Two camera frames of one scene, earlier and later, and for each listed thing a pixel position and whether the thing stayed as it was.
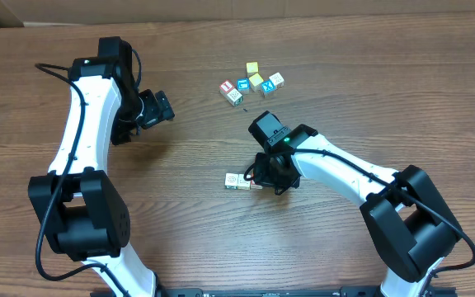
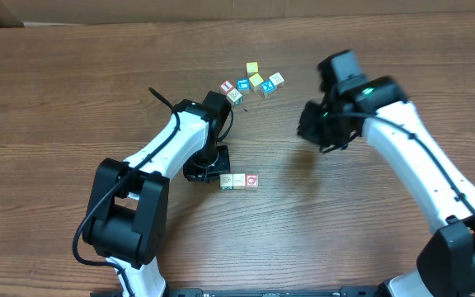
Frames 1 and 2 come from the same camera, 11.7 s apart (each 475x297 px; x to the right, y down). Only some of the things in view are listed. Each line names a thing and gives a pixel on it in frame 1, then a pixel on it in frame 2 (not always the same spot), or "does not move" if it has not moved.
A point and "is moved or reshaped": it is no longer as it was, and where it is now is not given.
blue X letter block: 267,86 does not move
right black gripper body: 270,180 -> 311,126
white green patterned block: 234,96 does not move
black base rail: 272,292 does not move
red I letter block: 226,87 does not move
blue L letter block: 243,83 does not move
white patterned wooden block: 231,181 is moved or reshaped
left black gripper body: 160,106 -> 208,169
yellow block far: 251,68 does not move
